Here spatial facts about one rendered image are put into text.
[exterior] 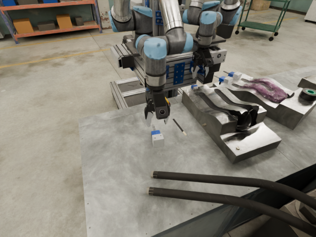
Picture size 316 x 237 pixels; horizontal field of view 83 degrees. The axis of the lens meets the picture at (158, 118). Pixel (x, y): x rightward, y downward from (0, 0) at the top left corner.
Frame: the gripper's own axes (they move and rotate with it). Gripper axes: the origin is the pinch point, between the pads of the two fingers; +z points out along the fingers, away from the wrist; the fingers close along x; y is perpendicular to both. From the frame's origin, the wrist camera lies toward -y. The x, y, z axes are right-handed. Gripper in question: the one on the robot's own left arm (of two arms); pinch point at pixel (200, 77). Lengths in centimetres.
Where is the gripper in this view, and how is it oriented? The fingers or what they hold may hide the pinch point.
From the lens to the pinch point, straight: 117.9
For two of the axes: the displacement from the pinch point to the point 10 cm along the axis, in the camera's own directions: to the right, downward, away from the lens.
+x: -9.6, 1.8, -2.1
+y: -2.8, -6.3, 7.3
